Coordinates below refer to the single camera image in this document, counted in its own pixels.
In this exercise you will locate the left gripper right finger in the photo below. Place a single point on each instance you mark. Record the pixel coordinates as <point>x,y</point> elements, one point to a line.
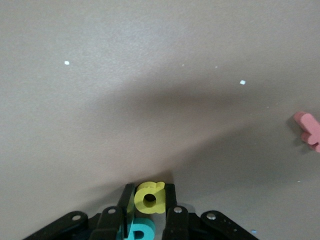
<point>176,222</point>

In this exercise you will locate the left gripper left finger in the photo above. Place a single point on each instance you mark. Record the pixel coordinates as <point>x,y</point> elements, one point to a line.
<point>110,220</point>

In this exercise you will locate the teal foam letter p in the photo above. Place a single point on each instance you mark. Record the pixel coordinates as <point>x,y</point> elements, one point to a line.
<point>147,230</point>

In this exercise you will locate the yellow foam letter d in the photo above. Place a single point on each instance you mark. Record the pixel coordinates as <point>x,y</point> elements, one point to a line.
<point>140,200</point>

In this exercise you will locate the red foam letter f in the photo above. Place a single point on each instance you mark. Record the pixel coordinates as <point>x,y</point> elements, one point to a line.
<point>310,125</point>

